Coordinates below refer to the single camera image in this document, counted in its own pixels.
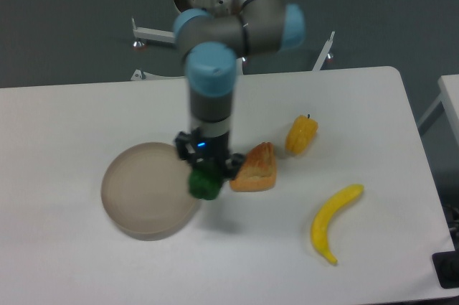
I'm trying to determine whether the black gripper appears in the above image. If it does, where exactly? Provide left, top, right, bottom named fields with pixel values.
left=174, top=128, right=246, bottom=179

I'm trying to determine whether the green bell pepper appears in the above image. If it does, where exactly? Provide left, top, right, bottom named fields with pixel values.
left=188, top=163, right=224, bottom=200

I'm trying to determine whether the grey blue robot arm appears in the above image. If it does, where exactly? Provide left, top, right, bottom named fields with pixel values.
left=173, top=0, right=306, bottom=181

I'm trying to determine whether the beige round plate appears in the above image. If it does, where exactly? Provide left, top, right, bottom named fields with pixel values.
left=100, top=142, right=199, bottom=241

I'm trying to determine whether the yellow bell pepper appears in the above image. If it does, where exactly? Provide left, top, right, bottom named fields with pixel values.
left=285, top=115, right=318, bottom=155

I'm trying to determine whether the orange pastry bread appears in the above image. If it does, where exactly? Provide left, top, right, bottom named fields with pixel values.
left=229, top=142, right=277, bottom=192

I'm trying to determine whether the yellow banana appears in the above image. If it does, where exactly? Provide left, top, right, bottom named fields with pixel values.
left=310, top=184, right=364, bottom=266

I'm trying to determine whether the white side table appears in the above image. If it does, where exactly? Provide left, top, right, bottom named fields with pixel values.
left=417, top=75, right=459, bottom=141

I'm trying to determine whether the black device at table edge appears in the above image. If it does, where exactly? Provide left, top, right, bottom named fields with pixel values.
left=432, top=250, right=459, bottom=289

